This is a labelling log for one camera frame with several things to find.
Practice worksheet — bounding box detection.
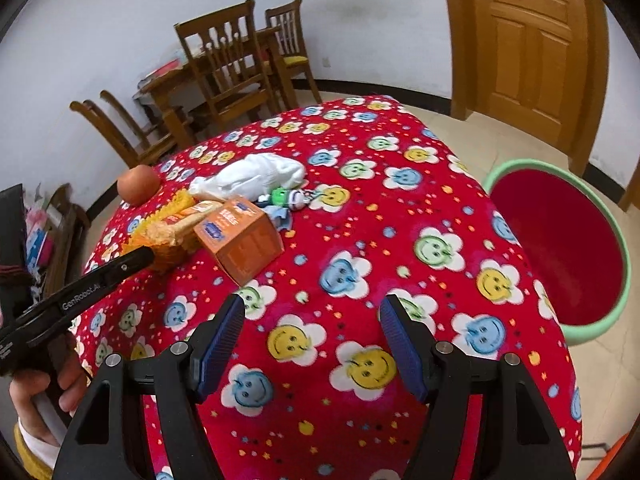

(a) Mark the green white toy figure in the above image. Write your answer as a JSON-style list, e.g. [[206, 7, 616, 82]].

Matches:
[[257, 186, 317, 234]]

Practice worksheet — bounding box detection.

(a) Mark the dark cloth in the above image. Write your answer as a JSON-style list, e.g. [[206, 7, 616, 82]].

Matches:
[[0, 184, 32, 311]]

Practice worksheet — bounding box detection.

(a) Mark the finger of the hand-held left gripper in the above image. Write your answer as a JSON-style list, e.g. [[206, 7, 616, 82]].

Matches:
[[92, 246, 156, 287]]

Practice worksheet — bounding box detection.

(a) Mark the white cloth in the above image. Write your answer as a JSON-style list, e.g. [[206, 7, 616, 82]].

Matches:
[[189, 154, 306, 204]]

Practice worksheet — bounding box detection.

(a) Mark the green rimmed red basin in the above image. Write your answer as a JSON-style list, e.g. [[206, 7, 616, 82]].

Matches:
[[482, 159, 632, 346]]

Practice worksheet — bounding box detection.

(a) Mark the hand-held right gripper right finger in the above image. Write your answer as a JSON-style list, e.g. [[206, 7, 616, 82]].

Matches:
[[379, 294, 577, 480]]

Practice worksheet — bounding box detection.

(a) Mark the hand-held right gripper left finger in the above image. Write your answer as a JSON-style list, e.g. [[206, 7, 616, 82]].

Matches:
[[52, 294, 246, 480]]

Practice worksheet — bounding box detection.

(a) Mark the orange snack packet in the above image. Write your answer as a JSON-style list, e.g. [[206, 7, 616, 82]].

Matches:
[[145, 200, 224, 272]]

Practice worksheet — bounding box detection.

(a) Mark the orange cardboard box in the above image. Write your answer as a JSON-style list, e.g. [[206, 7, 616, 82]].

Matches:
[[194, 199, 285, 286]]

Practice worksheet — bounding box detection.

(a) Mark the person's left hand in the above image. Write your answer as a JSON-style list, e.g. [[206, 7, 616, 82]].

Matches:
[[9, 335, 91, 448]]

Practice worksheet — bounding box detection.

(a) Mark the orange plastic stool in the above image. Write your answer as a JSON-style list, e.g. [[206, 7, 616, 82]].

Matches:
[[590, 432, 640, 480]]

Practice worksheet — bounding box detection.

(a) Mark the wooden chair with yellow cushion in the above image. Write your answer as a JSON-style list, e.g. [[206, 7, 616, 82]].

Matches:
[[265, 0, 322, 107]]

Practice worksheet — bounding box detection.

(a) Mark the yellow foam fruit net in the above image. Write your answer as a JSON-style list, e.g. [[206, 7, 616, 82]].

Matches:
[[121, 191, 197, 261]]

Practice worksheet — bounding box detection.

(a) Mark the wooden storage rack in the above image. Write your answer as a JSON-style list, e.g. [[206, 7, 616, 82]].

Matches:
[[24, 184, 92, 311]]

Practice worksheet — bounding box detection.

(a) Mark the red smiley flower tablecloth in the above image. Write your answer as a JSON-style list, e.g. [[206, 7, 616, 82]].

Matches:
[[75, 95, 583, 480]]

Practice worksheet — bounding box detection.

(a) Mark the orange round fruit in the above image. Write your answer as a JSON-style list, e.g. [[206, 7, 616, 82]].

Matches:
[[117, 165, 161, 207]]

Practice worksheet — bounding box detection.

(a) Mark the wooden slat back chair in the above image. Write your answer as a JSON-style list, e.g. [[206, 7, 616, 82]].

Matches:
[[70, 100, 171, 169], [99, 90, 177, 153], [174, 0, 279, 127]]

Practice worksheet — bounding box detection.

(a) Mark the wooden dining table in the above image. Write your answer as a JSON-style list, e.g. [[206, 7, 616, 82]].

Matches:
[[132, 27, 281, 149]]

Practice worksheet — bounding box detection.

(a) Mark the wooden panel door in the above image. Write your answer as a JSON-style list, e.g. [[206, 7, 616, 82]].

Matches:
[[619, 160, 640, 212], [439, 0, 610, 177]]

